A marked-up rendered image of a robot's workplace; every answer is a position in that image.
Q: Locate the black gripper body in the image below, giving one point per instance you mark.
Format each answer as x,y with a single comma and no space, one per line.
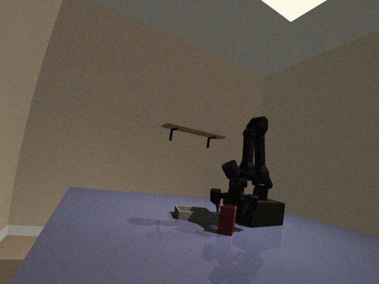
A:
234,196

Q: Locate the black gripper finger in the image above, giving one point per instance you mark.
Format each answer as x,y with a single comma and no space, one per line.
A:
248,206
216,200

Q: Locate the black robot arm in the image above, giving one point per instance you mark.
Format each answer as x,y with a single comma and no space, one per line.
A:
247,171

